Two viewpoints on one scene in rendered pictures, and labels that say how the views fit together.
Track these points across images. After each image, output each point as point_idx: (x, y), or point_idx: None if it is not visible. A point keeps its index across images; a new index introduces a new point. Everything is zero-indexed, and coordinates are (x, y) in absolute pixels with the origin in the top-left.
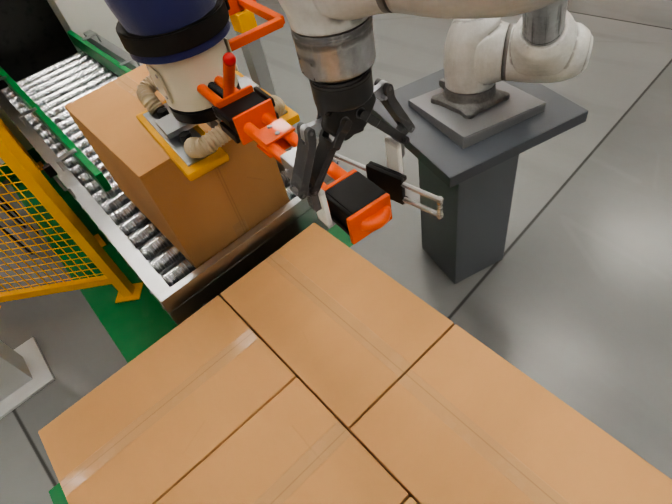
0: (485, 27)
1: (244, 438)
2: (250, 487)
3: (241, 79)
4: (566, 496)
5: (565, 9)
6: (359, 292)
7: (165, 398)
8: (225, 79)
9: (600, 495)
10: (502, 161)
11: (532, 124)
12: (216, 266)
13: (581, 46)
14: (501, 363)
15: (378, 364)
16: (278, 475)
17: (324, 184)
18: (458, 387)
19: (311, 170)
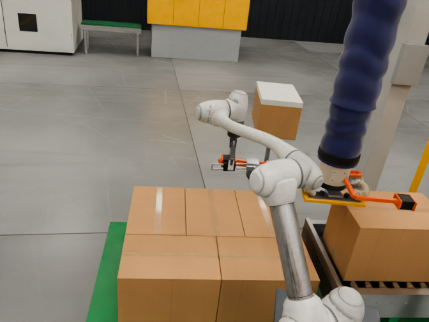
0: (332, 292)
1: (236, 219)
2: (221, 214)
3: (340, 194)
4: (149, 257)
5: (283, 273)
6: (263, 268)
7: (267, 212)
8: None
9: (142, 263)
10: (273, 321)
11: None
12: (313, 236)
13: (281, 318)
14: (195, 276)
15: (228, 253)
16: (219, 219)
17: (239, 160)
18: (200, 262)
19: None
